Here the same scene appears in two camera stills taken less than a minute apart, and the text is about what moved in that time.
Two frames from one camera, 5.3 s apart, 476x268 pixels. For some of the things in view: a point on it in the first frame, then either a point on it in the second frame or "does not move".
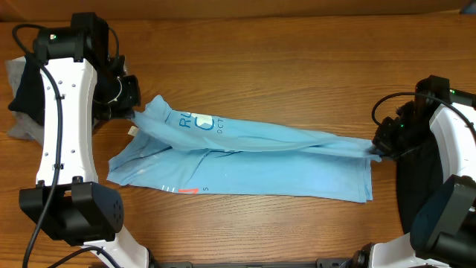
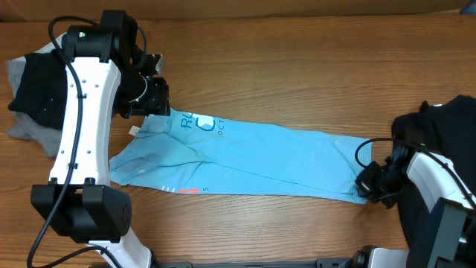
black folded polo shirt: x=30 y=98 does not move
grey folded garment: x=21 y=126 does not move
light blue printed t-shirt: x=170 y=148 does not move
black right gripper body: x=407 y=136 -> x=380 y=184
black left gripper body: x=115 y=100 -> x=140 y=97
